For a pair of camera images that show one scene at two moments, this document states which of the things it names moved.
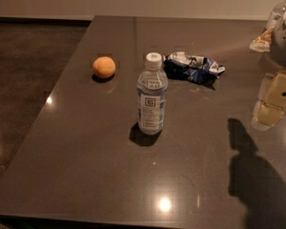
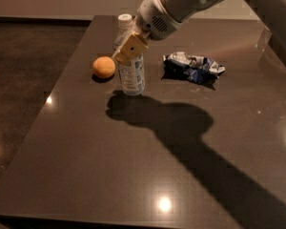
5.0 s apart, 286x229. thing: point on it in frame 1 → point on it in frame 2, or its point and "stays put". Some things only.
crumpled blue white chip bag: [180, 65] stays put
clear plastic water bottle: [153, 96] → [132, 71]
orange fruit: [104, 67] stays put
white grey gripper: [284, 47] → [153, 17]
